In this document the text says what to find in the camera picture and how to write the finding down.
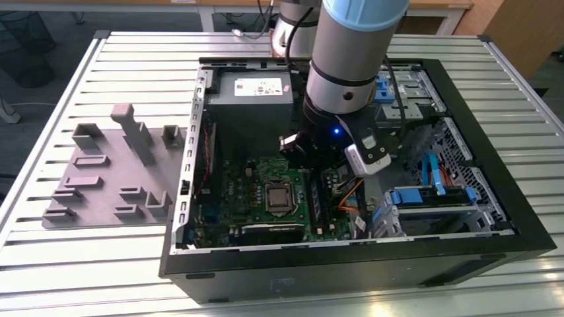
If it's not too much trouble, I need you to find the black camera cable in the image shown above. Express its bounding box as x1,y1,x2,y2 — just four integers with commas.
381,55,409,156

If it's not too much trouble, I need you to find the white framed desk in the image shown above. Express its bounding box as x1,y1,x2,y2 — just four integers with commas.
166,0,474,36

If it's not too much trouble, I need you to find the black graphics card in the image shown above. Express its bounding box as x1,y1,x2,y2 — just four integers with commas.
228,221,305,246

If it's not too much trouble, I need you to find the blue flat cable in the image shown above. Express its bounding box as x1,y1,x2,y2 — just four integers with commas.
421,153,446,194

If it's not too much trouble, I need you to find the metal drive cage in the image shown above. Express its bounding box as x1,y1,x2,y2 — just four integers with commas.
372,67,445,133

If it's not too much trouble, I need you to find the orange wire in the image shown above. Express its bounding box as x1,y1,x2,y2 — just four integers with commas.
337,188,366,212

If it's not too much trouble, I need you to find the metal disk bay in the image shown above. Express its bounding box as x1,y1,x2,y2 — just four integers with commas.
369,186,516,238

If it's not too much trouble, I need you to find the grey parts rack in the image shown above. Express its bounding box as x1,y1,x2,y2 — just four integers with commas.
41,102,188,229

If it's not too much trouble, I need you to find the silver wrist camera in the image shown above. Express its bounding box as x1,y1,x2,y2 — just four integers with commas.
342,130,392,176

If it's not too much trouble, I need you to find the red black twisted wire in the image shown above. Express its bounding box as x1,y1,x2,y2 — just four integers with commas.
194,121,213,197

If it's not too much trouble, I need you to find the grey power supply unit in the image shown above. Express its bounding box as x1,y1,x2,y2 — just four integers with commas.
205,71,294,159

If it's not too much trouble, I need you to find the black mesh bin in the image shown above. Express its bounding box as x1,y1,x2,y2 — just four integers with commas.
0,11,56,88

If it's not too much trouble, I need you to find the black hanging cable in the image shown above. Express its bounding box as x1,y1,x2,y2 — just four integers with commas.
228,0,282,39

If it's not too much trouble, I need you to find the blue drive carrier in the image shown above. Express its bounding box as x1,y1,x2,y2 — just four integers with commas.
373,74,396,104

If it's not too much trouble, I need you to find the silver CPU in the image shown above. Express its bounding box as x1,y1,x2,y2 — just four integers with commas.
262,186,294,212

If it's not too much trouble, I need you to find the wooden cabinet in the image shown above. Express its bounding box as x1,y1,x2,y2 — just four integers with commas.
453,0,564,82

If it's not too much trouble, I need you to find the blue disk carrier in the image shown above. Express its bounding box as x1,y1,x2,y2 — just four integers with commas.
389,187,477,206

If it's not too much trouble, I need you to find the black PC case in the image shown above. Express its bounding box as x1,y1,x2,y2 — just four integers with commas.
157,56,557,304

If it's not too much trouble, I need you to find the white furniture leg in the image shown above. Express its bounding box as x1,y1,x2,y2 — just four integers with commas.
0,95,21,125

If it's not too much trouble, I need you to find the green motherboard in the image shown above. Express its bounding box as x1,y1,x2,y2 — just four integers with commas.
218,157,353,244

